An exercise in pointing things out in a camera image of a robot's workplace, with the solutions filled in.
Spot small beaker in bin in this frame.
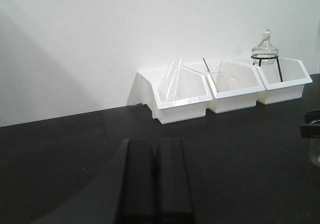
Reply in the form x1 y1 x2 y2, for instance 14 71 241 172
209 67 238 93

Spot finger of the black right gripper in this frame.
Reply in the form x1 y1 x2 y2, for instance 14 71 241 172
300 109 320 138

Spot white middle storage bin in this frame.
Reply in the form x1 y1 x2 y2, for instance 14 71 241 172
186 59 266 114

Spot white right storage bin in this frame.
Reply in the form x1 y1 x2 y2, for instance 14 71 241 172
229 56 313 105

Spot white storage bin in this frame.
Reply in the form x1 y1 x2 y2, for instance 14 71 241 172
186 59 266 114
126 66 213 124
229 56 313 105

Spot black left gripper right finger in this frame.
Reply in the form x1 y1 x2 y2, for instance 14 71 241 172
155 138 195 224

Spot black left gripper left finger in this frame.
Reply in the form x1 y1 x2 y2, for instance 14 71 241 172
113 138 157 224

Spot black wire tripod stand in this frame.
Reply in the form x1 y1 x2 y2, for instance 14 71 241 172
250 54 283 82

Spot red stirring rod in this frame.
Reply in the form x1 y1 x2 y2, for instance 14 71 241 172
202 57 219 92

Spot clear glass tubes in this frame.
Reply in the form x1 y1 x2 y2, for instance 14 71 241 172
159 58 182 102

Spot glass alcohol lamp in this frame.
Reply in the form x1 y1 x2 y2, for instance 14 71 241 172
251 28 279 65

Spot white left storage bin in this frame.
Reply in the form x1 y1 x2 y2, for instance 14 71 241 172
126 66 213 124

